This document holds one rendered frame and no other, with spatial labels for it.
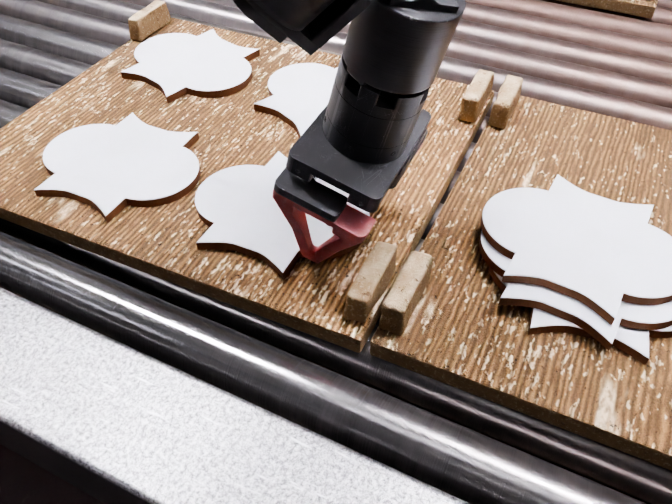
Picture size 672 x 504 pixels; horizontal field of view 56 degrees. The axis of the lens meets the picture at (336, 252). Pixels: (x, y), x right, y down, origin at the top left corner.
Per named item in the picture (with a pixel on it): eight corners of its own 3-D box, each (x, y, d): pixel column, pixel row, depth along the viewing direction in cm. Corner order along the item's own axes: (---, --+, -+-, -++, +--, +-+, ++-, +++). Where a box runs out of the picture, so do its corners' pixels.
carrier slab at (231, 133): (360, 355, 43) (361, 341, 42) (-68, 193, 55) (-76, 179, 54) (492, 103, 66) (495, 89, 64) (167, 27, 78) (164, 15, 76)
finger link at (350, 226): (256, 257, 46) (275, 167, 39) (300, 197, 50) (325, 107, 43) (338, 301, 45) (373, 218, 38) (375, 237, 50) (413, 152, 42)
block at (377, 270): (366, 328, 43) (367, 302, 41) (341, 320, 43) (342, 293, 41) (397, 270, 47) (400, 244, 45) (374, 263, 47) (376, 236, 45)
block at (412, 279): (401, 339, 42) (405, 313, 40) (376, 329, 43) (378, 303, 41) (431, 279, 46) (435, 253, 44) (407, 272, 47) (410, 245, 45)
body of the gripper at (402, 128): (281, 174, 40) (302, 81, 34) (346, 94, 46) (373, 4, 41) (371, 221, 39) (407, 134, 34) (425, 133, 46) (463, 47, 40)
